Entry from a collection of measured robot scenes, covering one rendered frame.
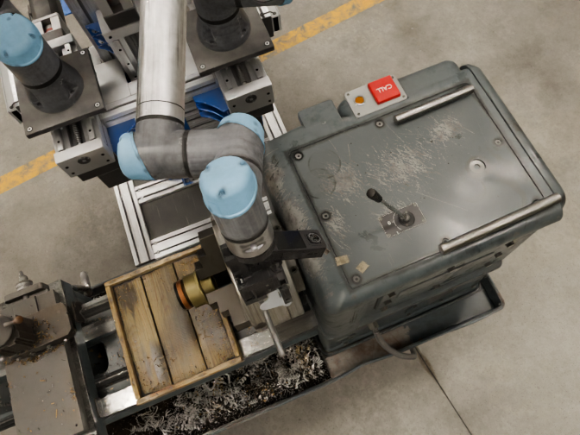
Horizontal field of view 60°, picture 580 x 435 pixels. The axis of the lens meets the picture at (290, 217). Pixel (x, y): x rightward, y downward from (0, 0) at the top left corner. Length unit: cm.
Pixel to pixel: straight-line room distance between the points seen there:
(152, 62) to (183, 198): 156
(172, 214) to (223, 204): 167
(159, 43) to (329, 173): 49
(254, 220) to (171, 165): 16
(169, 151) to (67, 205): 206
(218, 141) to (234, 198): 13
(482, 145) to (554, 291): 142
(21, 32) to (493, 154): 113
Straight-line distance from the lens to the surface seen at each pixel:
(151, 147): 78
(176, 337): 147
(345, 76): 284
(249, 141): 75
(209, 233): 118
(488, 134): 124
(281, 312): 117
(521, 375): 243
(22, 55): 139
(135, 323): 151
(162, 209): 236
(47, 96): 149
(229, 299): 122
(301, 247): 82
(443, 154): 119
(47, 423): 149
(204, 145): 76
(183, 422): 176
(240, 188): 66
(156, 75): 82
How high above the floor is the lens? 228
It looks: 69 degrees down
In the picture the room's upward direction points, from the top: 11 degrees counter-clockwise
